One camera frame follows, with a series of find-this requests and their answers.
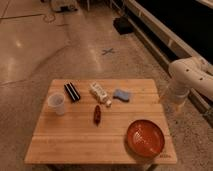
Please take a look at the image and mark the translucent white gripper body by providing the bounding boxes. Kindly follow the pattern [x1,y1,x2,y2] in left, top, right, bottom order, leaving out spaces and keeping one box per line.
[159,80,189,115]

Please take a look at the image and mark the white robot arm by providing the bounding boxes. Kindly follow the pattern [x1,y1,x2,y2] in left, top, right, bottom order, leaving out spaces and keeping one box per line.
[160,56,213,112]

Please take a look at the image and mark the blue sponge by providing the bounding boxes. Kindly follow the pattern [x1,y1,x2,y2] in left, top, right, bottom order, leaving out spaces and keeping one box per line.
[113,89,130,102]

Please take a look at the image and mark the white carton box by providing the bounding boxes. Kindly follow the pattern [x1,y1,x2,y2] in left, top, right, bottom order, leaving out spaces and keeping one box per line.
[90,82,112,107]

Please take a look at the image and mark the black bag on floor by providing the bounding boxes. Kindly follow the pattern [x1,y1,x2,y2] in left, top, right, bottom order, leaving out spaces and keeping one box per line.
[113,17,133,35]

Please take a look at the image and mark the wooden table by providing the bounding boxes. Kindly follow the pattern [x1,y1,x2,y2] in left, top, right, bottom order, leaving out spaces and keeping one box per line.
[25,79,177,164]

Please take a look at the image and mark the black rectangular box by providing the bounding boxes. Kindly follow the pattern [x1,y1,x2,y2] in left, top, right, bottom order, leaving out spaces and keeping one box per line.
[64,83,80,102]

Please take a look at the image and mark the clear plastic cup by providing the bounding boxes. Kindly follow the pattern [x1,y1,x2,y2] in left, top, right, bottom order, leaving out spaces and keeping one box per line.
[47,92,65,115]

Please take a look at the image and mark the white machine base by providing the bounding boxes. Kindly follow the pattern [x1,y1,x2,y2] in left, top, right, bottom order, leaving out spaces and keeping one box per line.
[50,0,77,12]

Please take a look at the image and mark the long white bench rail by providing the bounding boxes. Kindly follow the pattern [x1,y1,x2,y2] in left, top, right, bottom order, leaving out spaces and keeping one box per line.
[109,0,213,116]

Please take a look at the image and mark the floor cable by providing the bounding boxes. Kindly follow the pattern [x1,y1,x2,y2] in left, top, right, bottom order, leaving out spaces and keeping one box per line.
[42,9,57,24]

